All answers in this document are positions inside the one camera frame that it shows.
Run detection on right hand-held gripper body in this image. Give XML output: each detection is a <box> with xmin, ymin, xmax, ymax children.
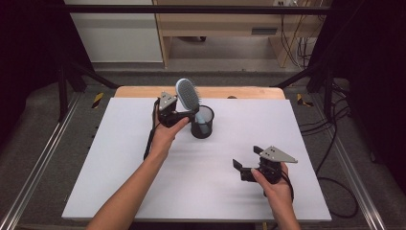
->
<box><xmin>255</xmin><ymin>146</ymin><xmax>299</xmax><ymax>185</ymax></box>

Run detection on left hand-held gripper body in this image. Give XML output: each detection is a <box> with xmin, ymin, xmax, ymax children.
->
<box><xmin>157</xmin><ymin>91</ymin><xmax>190</xmax><ymax>128</ymax></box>

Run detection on black mesh cup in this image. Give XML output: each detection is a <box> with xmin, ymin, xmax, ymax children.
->
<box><xmin>190</xmin><ymin>104</ymin><xmax>215</xmax><ymax>140</ymax></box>

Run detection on light blue hairbrush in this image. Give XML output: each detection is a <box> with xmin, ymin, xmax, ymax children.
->
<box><xmin>174</xmin><ymin>78</ymin><xmax>209</xmax><ymax>127</ymax></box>

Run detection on person's right hand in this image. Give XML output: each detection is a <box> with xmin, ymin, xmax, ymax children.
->
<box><xmin>250</xmin><ymin>162</ymin><xmax>293</xmax><ymax>209</ymax></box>

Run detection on person's left hand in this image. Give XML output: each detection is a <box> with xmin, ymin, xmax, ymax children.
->
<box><xmin>149</xmin><ymin>99</ymin><xmax>191</xmax><ymax>159</ymax></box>

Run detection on white table board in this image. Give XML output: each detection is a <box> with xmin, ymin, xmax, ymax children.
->
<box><xmin>61</xmin><ymin>97</ymin><xmax>333</xmax><ymax>223</ymax></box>

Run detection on wooden table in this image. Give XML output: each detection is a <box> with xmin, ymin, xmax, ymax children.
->
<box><xmin>114</xmin><ymin>85</ymin><xmax>286</xmax><ymax>101</ymax></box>

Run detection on yellow black tape marker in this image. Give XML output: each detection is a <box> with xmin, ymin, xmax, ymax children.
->
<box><xmin>91</xmin><ymin>92</ymin><xmax>105</xmax><ymax>110</ymax></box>
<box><xmin>296</xmin><ymin>93</ymin><xmax>315</xmax><ymax>108</ymax></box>

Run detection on white cabinet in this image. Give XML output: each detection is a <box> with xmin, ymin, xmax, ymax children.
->
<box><xmin>63</xmin><ymin>0</ymin><xmax>164</xmax><ymax>63</ymax></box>

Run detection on wooden desk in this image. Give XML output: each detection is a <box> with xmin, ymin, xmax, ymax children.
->
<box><xmin>152</xmin><ymin>0</ymin><xmax>324</xmax><ymax>69</ymax></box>

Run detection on black curtain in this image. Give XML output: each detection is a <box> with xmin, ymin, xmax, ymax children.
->
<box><xmin>0</xmin><ymin>0</ymin><xmax>94</xmax><ymax>150</ymax></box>
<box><xmin>308</xmin><ymin>0</ymin><xmax>406</xmax><ymax>188</ymax></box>

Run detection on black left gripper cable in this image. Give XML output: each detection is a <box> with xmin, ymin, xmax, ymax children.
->
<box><xmin>143</xmin><ymin>98</ymin><xmax>161</xmax><ymax>161</ymax></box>

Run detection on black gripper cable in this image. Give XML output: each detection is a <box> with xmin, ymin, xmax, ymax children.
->
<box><xmin>281</xmin><ymin>171</ymin><xmax>359</xmax><ymax>219</ymax></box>
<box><xmin>143</xmin><ymin>98</ymin><xmax>161</xmax><ymax>161</ymax></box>

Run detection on black floor cables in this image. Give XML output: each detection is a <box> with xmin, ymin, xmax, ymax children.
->
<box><xmin>299</xmin><ymin>80</ymin><xmax>352</xmax><ymax>165</ymax></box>

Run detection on black frame stand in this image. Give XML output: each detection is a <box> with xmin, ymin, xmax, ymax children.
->
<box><xmin>56</xmin><ymin>57</ymin><xmax>120</xmax><ymax>123</ymax></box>
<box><xmin>273</xmin><ymin>60</ymin><xmax>337</xmax><ymax>123</ymax></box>

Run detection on metal floor rail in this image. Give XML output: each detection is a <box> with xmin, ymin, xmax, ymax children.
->
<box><xmin>310</xmin><ymin>95</ymin><xmax>388</xmax><ymax>230</ymax></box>
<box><xmin>0</xmin><ymin>92</ymin><xmax>82</xmax><ymax>230</ymax></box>

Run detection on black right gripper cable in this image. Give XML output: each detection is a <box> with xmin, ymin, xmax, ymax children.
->
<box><xmin>281</xmin><ymin>171</ymin><xmax>359</xmax><ymax>219</ymax></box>

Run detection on black horizontal frame bar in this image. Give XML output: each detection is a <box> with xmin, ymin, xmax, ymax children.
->
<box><xmin>63</xmin><ymin>4</ymin><xmax>333</xmax><ymax>15</ymax></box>

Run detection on black desk cables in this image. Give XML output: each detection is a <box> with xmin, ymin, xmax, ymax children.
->
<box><xmin>279</xmin><ymin>13</ymin><xmax>317</xmax><ymax>70</ymax></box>

